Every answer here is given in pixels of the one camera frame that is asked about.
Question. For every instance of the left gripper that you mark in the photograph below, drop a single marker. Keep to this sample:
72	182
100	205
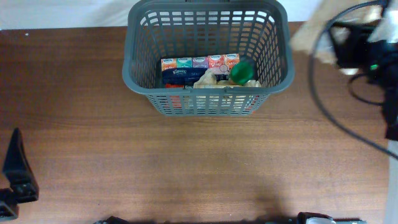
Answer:
19	187

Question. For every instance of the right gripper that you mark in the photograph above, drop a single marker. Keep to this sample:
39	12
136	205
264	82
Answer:
353	48

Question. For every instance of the cream paper pouch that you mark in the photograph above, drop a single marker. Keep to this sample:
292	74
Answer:
313	39

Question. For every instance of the grey plastic laundry basket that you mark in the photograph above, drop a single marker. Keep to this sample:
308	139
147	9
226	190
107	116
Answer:
256	30

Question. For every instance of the green lid spice jar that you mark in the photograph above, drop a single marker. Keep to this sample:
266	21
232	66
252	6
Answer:
241	73

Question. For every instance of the beige snack bag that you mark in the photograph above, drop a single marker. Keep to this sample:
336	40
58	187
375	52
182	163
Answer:
209	81

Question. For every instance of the orange pasta package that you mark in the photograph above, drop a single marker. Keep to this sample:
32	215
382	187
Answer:
227	101

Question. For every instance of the blue tissue box pack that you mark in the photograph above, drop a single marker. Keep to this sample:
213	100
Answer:
188	70

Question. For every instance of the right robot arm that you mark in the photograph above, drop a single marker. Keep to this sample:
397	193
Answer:
386	78

